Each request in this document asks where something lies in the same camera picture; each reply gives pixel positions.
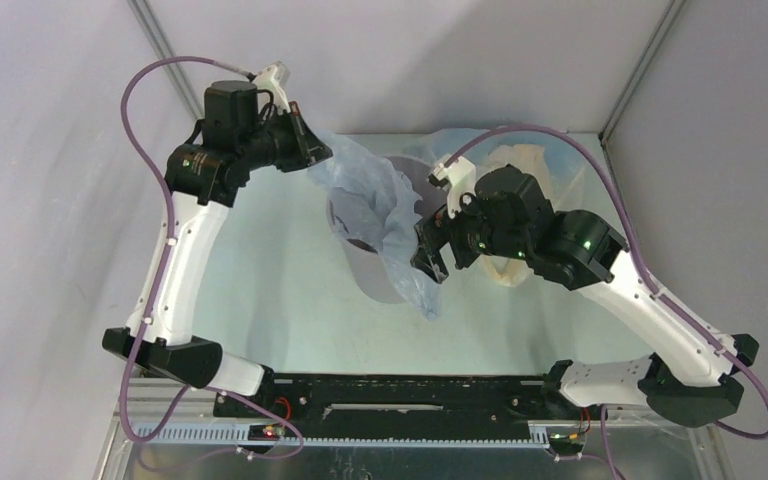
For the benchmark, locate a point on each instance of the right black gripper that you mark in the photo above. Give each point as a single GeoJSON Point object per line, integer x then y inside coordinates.
{"type": "Point", "coordinates": [437, 240]}

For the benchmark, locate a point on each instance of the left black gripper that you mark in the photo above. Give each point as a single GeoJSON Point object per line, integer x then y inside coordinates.
{"type": "Point", "coordinates": [305, 145]}

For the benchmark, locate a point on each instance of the grey plastic trash bin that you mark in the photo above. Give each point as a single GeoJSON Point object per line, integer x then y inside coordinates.
{"type": "Point", "coordinates": [371, 265]}

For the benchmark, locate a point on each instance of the light blue trash bag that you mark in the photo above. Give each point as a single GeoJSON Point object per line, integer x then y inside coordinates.
{"type": "Point", "coordinates": [384, 205]}

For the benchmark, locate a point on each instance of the clear bag with yellow rim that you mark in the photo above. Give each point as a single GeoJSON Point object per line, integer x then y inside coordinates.
{"type": "Point", "coordinates": [558, 167]}

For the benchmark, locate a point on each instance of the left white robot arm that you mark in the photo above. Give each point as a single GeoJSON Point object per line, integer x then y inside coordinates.
{"type": "Point", "coordinates": [202, 185]}

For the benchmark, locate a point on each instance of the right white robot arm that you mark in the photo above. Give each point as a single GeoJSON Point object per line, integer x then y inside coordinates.
{"type": "Point", "coordinates": [689, 378]}

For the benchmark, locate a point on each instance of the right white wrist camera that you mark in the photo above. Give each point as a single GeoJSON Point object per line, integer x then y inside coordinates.
{"type": "Point", "coordinates": [457, 176]}

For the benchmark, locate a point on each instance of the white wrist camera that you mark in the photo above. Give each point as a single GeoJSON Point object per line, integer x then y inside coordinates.
{"type": "Point", "coordinates": [272, 78]}
{"type": "Point", "coordinates": [457, 176]}

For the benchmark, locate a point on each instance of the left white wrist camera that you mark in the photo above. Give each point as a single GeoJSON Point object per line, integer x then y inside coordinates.
{"type": "Point", "coordinates": [272, 78]}

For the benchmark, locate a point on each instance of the grey slotted cable duct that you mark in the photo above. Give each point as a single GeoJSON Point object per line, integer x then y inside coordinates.
{"type": "Point", "coordinates": [255, 435]}

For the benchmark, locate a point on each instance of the right aluminium frame post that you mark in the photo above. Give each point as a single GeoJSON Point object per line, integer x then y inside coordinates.
{"type": "Point", "coordinates": [646, 59]}

